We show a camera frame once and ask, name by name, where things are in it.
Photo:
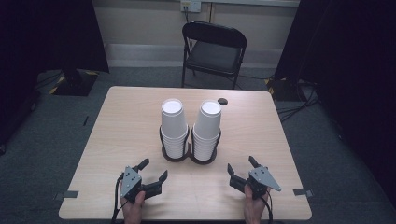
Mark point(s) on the black round table grommet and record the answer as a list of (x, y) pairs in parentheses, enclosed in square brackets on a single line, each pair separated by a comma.
[(222, 101)]

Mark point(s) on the stack of white paper cups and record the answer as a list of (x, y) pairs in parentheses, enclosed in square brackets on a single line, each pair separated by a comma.
[(208, 126), (173, 124)]

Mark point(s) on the black folding chair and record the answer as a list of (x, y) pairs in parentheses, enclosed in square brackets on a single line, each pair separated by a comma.
[(213, 56)]

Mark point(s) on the black double cup holder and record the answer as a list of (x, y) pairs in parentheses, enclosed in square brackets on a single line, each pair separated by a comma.
[(188, 155)]

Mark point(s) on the black curtain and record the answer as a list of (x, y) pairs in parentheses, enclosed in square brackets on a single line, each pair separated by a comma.
[(46, 37), (351, 62)]

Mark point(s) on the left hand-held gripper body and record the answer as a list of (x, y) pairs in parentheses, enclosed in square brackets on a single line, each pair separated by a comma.
[(130, 183)]

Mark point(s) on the person's left hand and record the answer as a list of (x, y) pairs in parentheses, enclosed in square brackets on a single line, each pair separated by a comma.
[(132, 211)]

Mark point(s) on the grey tape strip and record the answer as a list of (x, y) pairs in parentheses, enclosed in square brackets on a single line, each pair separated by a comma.
[(302, 192), (67, 195)]

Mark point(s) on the person's right hand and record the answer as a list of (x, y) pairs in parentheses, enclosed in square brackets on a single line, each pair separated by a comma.
[(253, 208)]

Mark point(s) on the black stand base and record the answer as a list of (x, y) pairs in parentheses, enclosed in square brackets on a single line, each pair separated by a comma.
[(76, 84), (281, 88)]

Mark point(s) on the white wall outlet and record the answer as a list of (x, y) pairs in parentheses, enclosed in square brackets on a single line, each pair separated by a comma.
[(190, 5)]

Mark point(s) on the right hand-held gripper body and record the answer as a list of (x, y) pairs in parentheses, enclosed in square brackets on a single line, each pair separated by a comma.
[(261, 179)]

